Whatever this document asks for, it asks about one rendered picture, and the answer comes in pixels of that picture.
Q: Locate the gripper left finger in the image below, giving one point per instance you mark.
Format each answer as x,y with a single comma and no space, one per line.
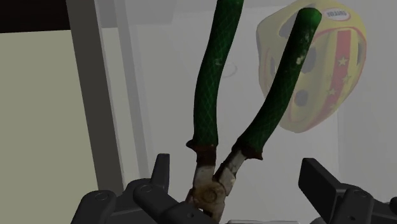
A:
155,198

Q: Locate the yellow red bicycle helmet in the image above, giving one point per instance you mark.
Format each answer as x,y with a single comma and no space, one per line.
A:
335,77

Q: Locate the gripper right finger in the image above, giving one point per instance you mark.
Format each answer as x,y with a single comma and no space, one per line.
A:
328,189

